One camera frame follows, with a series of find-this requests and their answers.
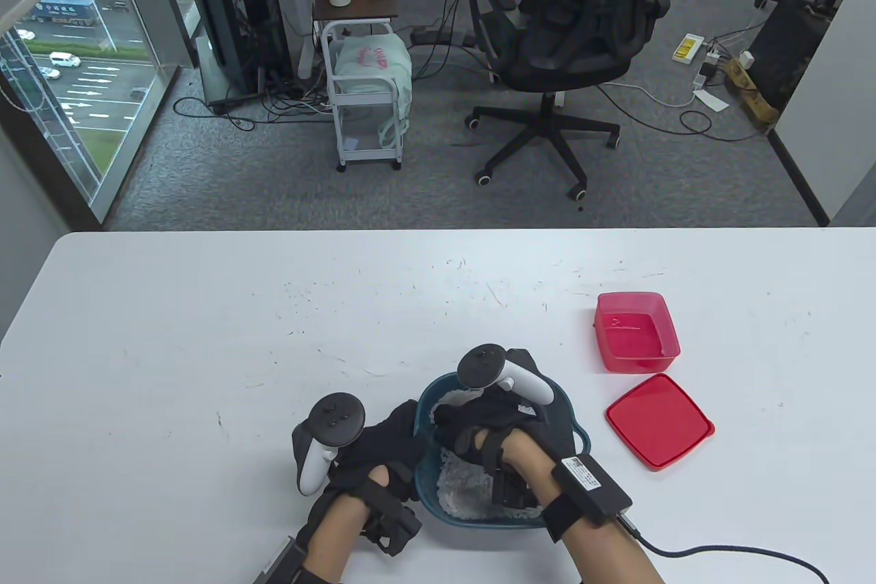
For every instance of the white rolling cart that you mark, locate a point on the white rolling cart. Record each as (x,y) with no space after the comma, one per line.
(366,99)

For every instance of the black computer tower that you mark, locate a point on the black computer tower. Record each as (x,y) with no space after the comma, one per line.
(239,16)

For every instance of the white paper sheet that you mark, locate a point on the white paper sheet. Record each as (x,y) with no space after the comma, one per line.
(712,101)

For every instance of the person's left forearm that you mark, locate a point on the person's left forearm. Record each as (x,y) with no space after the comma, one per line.
(332,536)

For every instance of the grey left hand controller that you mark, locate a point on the grey left hand controller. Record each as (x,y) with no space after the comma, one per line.
(335,416)

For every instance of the grey right hand controller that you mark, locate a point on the grey right hand controller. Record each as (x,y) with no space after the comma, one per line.
(482,365)

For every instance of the white rice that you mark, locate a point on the white rice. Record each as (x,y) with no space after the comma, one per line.
(462,488)

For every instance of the black case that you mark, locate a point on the black case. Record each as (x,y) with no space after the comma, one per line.
(787,43)

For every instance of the grey hand controller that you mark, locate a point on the grey hand controller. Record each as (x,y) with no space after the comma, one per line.
(482,365)
(335,416)

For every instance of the white power strip with plugs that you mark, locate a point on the white power strip with plugs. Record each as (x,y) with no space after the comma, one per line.
(705,74)

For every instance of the brown cardboard box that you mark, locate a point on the brown cardboard box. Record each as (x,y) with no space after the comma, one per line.
(753,98)

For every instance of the white yellow power strip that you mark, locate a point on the white yellow power strip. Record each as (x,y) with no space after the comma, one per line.
(686,48)

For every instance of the person's right forearm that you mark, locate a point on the person's right forearm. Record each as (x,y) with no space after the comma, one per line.
(602,550)

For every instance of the black wrist sensor box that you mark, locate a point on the black wrist sensor box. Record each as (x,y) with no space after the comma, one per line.
(284,563)
(588,485)

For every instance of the red container lid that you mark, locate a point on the red container lid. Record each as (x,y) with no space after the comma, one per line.
(657,420)

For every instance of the black left wrist sensor box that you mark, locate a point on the black left wrist sensor box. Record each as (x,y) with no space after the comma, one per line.
(284,563)

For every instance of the black right wrist sensor box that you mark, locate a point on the black right wrist sensor box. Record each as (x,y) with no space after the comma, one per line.
(588,485)

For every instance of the red plastic container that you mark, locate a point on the red plastic container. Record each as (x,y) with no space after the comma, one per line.
(636,337)

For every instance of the white plastic bag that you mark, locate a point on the white plastic bag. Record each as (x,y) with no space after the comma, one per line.
(373,64)

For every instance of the person's right hand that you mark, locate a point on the person's right hand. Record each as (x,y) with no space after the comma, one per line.
(479,420)

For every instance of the window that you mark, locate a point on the window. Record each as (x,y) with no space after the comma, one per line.
(82,64)

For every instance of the person's left hand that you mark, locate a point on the person's left hand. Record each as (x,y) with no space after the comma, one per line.
(383,440)

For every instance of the black office chair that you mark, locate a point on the black office chair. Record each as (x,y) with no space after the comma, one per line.
(568,57)

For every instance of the teal plastic basin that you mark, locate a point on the teal plastic basin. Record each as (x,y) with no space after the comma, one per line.
(479,524)

